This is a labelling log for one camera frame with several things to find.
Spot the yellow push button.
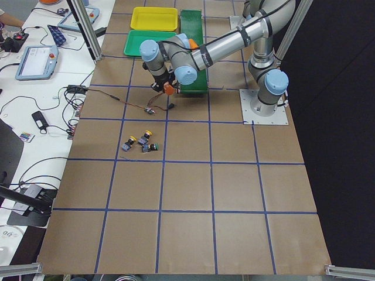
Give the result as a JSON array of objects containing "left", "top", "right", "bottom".
[
  {"left": 138, "top": 130, "right": 152, "bottom": 145},
  {"left": 121, "top": 136, "right": 137, "bottom": 152}
]

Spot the far teach pendant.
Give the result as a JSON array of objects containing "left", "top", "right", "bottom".
[{"left": 57, "top": 5, "right": 100, "bottom": 33}]

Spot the blue plaid cloth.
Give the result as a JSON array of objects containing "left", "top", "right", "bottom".
[{"left": 47, "top": 25, "right": 66, "bottom": 47}]

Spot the near teach pendant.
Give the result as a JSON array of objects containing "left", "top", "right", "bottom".
[{"left": 15, "top": 45, "right": 59, "bottom": 81}]

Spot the small red circuit board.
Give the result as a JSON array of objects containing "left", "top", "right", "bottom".
[{"left": 144, "top": 107, "right": 155, "bottom": 115}]

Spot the person at desk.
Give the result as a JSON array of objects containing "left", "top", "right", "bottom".
[{"left": 0, "top": 9, "right": 25, "bottom": 28}]

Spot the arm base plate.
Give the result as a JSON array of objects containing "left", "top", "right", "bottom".
[
  {"left": 239, "top": 89, "right": 289, "bottom": 125},
  {"left": 229, "top": 15, "right": 246, "bottom": 29}
]

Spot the aluminium frame post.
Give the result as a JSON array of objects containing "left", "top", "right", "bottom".
[{"left": 67, "top": 0, "right": 103, "bottom": 61}]

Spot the green plastic tray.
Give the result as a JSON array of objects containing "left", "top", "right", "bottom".
[{"left": 124, "top": 30, "right": 176, "bottom": 57}]

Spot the green push button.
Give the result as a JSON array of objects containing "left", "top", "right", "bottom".
[{"left": 142, "top": 143, "right": 159, "bottom": 153}]

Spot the green conveyor belt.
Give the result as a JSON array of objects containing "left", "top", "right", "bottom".
[{"left": 178, "top": 9, "right": 209, "bottom": 95}]

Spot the teach pendant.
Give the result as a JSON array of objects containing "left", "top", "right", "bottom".
[
  {"left": 57, "top": 5, "right": 100, "bottom": 33},
  {"left": 15, "top": 45, "right": 59, "bottom": 81}
]

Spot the plain orange cylinder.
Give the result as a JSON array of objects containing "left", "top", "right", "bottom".
[{"left": 188, "top": 38, "right": 199, "bottom": 50}]

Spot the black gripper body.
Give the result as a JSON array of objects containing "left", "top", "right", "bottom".
[{"left": 151, "top": 67, "right": 178, "bottom": 92}]

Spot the black power adapter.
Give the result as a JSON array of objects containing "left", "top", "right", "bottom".
[{"left": 94, "top": 27, "right": 107, "bottom": 38}]

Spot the yellow plastic tray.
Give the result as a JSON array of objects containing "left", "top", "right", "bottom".
[{"left": 130, "top": 6, "right": 178, "bottom": 32}]

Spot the orange cylinder with numbers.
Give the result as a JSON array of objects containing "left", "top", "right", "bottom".
[{"left": 163, "top": 83, "right": 176, "bottom": 95}]

